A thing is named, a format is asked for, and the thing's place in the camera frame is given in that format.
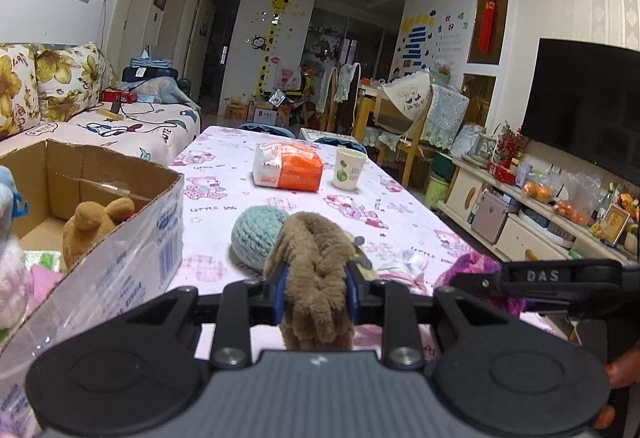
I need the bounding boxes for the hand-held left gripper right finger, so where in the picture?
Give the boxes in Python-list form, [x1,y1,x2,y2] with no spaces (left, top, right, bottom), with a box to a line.
[341,263,502,370]

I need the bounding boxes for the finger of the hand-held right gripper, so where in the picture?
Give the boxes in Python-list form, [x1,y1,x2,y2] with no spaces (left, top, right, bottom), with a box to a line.
[442,262,508,306]

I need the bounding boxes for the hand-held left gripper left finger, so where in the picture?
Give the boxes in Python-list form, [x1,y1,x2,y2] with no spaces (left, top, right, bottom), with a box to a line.
[122,263,293,371]

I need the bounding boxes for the purple knit hat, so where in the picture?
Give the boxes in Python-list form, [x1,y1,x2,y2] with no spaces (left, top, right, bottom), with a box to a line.
[434,253,526,316]

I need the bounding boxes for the brown plush toy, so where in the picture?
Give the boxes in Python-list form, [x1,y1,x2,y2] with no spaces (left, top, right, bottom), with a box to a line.
[62,197,136,269]
[262,212,358,351]

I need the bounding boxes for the cardboard box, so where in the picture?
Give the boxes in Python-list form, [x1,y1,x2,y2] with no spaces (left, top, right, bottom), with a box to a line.
[0,139,186,438]

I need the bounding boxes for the pink fleece hat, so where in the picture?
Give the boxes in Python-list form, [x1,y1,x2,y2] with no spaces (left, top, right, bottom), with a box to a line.
[30,265,67,303]

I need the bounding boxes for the white fluffy plush toy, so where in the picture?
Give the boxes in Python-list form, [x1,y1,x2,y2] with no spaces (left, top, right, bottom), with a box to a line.
[0,235,33,336]

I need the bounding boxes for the orange white soft package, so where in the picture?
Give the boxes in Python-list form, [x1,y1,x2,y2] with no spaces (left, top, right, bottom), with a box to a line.
[251,141,324,193]

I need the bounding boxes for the person's right hand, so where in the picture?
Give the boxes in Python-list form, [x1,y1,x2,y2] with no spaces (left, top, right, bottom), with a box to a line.
[594,348,640,430]

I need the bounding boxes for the tan small plush toy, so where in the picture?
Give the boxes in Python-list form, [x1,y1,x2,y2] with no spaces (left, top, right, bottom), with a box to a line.
[350,235,378,281]

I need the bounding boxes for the cream tv cabinet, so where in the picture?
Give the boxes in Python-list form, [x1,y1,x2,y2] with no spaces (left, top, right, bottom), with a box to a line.
[437,153,640,269]

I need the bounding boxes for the white pink cloth bundle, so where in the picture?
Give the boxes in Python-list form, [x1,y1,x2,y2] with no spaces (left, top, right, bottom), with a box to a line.
[375,250,441,296]

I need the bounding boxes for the teal knitted yarn ball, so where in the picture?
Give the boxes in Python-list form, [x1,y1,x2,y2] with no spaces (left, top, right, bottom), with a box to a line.
[231,207,291,271]

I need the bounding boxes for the silver metal case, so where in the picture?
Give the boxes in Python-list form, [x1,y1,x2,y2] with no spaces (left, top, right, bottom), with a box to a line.
[470,190,518,246]

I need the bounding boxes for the orange fruit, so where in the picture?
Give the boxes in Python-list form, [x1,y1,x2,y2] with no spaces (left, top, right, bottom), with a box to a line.
[555,200,588,226]
[522,182,551,203]

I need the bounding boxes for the white paper cup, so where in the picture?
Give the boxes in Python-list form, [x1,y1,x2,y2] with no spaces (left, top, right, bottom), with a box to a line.
[332,147,363,190]

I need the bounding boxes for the red flower bouquet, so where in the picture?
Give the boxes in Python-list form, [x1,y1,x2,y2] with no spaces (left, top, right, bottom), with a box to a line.
[495,120,528,165]

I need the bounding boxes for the dark blue chair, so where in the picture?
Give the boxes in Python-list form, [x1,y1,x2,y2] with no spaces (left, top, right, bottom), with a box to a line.
[237,120,296,137]
[312,136,368,155]

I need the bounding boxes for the black flat television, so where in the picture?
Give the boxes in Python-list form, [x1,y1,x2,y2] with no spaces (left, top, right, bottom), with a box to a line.
[520,38,640,173]

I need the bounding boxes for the yellow wooden chair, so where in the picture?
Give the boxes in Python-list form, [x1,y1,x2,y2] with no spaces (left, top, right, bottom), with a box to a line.
[375,70,471,189]

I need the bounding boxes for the cardboard boxes on floor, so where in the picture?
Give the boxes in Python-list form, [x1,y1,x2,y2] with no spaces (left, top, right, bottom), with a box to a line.
[225,98,292,126]

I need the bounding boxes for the yellow dining table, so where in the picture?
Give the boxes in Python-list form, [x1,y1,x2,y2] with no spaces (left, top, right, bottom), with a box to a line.
[356,82,388,143]

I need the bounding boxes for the sofa with cartoon cover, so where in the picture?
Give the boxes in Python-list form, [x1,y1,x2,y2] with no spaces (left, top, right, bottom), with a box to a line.
[0,42,202,166]

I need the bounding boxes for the pale green printed cloth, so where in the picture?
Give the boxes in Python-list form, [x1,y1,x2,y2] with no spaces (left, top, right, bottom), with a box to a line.
[22,250,63,275]

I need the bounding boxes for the giraffe height chart sticker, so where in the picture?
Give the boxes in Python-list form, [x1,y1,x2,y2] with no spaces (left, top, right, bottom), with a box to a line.
[252,0,296,98]

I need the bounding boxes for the pile of clothes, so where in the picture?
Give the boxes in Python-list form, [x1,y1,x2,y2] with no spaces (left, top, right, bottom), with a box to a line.
[122,58,193,104]

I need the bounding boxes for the red box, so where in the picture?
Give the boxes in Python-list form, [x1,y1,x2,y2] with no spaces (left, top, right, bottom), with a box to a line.
[100,88,138,104]

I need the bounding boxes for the light blue plush toy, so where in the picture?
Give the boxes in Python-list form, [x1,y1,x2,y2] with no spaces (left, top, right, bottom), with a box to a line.
[0,167,30,239]

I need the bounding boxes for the yellow floral sofa cushion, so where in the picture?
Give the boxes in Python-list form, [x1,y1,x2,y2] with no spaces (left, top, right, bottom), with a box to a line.
[0,44,41,141]
[35,44,113,123]

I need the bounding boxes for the gold photo frame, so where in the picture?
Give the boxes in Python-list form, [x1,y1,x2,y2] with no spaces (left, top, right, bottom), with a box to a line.
[597,205,631,246]

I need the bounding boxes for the blue wall sticker set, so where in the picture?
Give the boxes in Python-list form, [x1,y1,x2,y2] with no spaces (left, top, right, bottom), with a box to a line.
[397,10,473,68]

